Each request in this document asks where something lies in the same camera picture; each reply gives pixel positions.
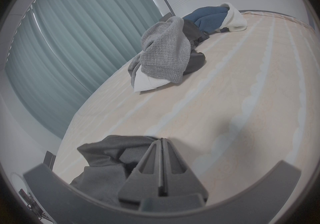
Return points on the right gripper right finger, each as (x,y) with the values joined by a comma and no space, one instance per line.
(178,180)

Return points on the blue-green curtain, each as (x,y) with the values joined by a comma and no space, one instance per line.
(75,37)

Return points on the dark grey garment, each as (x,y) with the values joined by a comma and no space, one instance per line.
(105,153)
(196,61)

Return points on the grey knitted garment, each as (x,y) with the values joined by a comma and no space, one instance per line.
(162,50)

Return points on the white garment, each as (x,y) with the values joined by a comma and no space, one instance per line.
(147,84)
(236,21)

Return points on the bed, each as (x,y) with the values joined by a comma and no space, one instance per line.
(225,107)

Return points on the blue garment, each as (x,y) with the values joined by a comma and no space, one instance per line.
(208,19)

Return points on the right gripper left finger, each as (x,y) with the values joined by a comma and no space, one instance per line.
(146,180)

